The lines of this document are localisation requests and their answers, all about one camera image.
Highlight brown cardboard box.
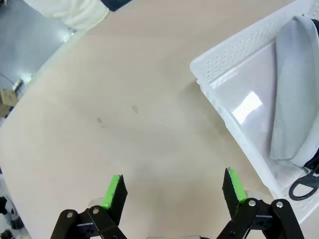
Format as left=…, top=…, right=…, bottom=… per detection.
left=0, top=87, right=18, bottom=118

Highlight grey zipper pouch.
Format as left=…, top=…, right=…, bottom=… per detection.
left=270, top=15, right=319, bottom=167

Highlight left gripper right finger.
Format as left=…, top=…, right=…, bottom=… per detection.
left=216, top=167, right=306, bottom=239

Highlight black coiled lanyard with ring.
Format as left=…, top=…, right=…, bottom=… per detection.
left=288, top=149, right=319, bottom=201

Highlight person in cream sweater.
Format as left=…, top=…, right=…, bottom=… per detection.
left=41, top=0, right=135, bottom=32

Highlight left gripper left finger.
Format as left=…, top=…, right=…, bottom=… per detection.
left=49, top=174, right=130, bottom=239

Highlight white perforated plastic basket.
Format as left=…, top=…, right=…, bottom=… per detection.
left=189, top=0, right=319, bottom=226

